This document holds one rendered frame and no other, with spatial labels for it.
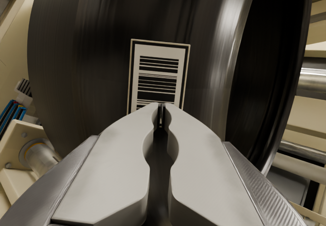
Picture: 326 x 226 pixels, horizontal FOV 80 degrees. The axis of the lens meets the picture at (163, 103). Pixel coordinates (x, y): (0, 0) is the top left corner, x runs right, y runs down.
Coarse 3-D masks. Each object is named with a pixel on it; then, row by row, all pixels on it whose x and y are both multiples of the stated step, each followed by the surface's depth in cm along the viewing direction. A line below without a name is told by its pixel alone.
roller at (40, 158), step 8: (40, 144) 39; (32, 152) 36; (40, 152) 36; (48, 152) 36; (32, 160) 35; (40, 160) 34; (48, 160) 33; (56, 160) 33; (32, 168) 35; (40, 168) 32; (48, 168) 32; (40, 176) 32
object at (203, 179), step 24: (168, 120) 11; (192, 120) 10; (168, 144) 10; (192, 144) 9; (216, 144) 9; (192, 168) 8; (216, 168) 8; (168, 192) 8; (192, 192) 7; (216, 192) 7; (240, 192) 7; (192, 216) 6; (216, 216) 6; (240, 216) 6
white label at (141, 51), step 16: (144, 48) 13; (160, 48) 13; (176, 48) 13; (144, 64) 13; (160, 64) 13; (176, 64) 13; (144, 80) 14; (160, 80) 14; (176, 80) 14; (128, 96) 14; (144, 96) 14; (160, 96) 14; (176, 96) 14; (128, 112) 14
